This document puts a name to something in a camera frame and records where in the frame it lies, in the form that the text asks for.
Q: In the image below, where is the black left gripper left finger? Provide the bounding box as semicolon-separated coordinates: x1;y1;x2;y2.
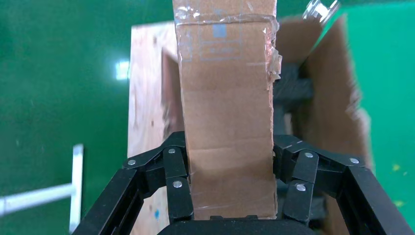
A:
71;131;195;235

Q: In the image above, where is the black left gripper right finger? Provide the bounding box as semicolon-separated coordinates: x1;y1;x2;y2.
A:
272;134;415;235

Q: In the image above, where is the small taped cardboard box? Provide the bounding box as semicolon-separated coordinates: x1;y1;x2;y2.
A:
172;0;283;222

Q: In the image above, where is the large open cardboard carton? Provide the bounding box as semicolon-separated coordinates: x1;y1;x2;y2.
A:
160;14;375;235

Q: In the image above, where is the black foam block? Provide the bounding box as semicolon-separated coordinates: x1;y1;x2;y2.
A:
273;63;316;137

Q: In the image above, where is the green table cloth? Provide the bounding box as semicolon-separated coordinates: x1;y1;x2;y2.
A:
319;0;415;224

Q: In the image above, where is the silver cloth clip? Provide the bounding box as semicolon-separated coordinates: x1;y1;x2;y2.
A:
302;0;340;24

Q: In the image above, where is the white table frame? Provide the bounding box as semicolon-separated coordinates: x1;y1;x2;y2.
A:
0;144;84;234

